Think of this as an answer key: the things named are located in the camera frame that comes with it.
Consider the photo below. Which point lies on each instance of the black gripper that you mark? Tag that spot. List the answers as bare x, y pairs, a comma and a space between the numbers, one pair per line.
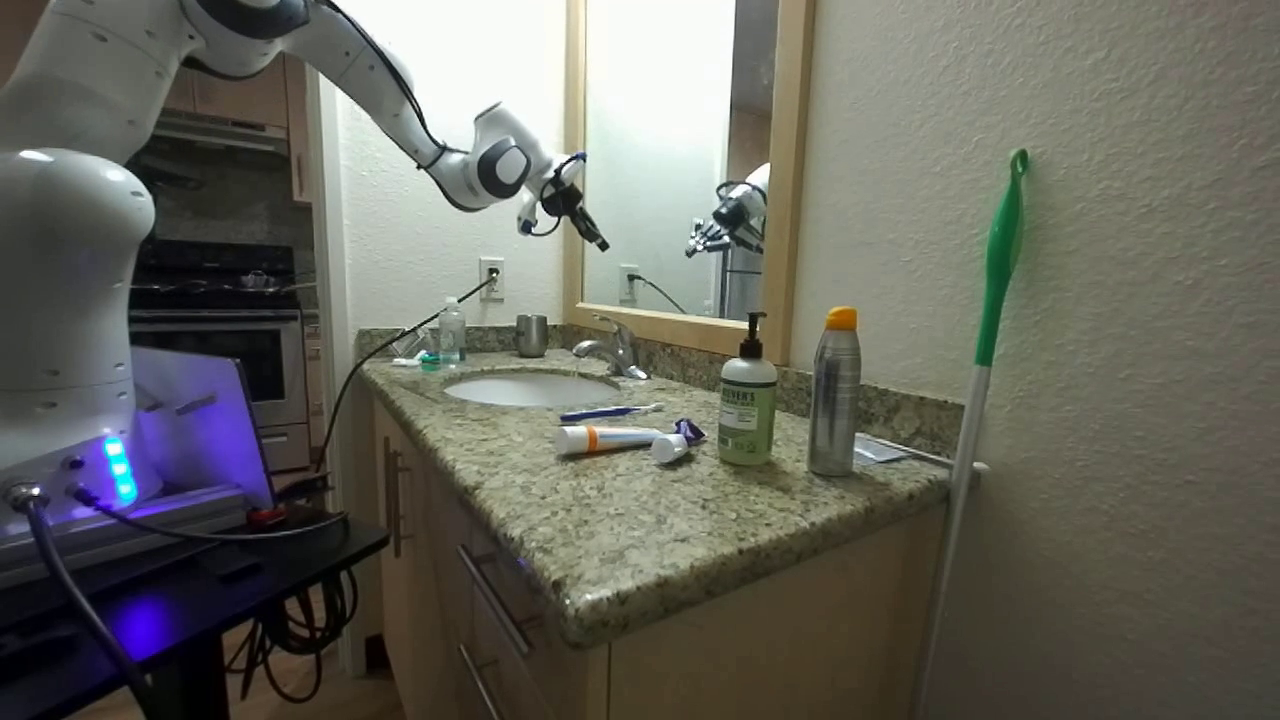
565, 196

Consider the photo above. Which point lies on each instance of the white control box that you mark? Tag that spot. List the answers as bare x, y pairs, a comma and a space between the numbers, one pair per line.
186, 463

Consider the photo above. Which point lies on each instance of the beige vanity cabinet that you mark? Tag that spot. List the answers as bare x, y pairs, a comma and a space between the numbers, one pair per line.
625, 589

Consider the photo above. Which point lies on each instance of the silver spray can orange cap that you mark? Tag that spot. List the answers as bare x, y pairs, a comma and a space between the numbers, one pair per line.
832, 396

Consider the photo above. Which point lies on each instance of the chrome bathroom faucet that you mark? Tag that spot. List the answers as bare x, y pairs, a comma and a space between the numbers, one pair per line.
612, 348

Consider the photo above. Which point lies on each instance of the white wall outlet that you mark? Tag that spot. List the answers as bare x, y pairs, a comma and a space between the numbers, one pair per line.
493, 277

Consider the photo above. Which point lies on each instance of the small clear bottle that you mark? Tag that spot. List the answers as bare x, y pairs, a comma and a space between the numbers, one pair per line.
449, 335

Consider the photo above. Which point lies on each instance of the green handled mop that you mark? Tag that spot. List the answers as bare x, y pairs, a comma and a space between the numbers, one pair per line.
1001, 250

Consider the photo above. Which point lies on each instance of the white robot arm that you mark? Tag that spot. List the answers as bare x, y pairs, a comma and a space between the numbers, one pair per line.
83, 103

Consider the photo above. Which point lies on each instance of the black stove oven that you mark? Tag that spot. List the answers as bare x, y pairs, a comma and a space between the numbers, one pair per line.
234, 301

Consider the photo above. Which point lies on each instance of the wood framed wall mirror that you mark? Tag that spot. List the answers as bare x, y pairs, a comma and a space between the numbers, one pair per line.
694, 131

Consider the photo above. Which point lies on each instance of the blue toothbrush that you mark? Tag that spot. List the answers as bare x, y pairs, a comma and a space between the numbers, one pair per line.
604, 415

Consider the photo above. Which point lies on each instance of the white toothpaste tube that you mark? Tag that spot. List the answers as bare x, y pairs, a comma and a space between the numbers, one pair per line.
601, 438

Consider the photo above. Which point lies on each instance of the white blue razor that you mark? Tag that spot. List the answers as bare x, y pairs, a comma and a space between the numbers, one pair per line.
677, 441

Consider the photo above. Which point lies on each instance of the green soap pump bottle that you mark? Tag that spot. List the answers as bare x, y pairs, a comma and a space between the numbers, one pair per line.
745, 403

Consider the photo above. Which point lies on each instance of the small metal cup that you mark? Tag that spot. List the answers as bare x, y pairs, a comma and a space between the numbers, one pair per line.
528, 335

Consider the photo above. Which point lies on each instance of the range hood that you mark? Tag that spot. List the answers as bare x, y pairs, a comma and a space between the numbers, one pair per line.
227, 132

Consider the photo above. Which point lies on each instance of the white oval sink basin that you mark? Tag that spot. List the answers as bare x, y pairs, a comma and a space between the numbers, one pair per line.
532, 388

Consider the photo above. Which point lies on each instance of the black robot cart table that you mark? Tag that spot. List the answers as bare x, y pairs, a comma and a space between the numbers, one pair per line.
168, 614

